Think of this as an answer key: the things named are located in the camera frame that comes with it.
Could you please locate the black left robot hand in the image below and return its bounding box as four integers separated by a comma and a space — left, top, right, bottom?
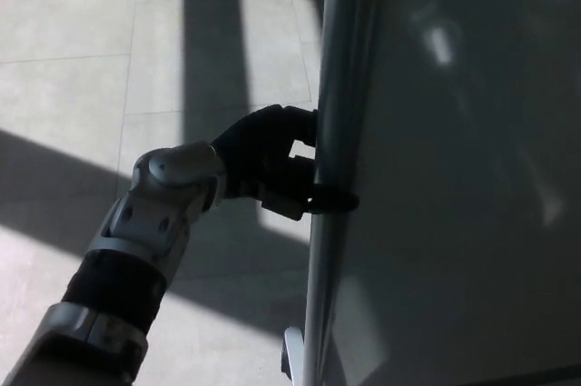
211, 104, 360, 223

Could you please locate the white whiteboard with grey frame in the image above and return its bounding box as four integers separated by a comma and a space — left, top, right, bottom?
300, 0, 581, 386

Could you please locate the grey whiteboard stand foot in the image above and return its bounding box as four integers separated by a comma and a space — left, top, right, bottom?
281, 326, 306, 386

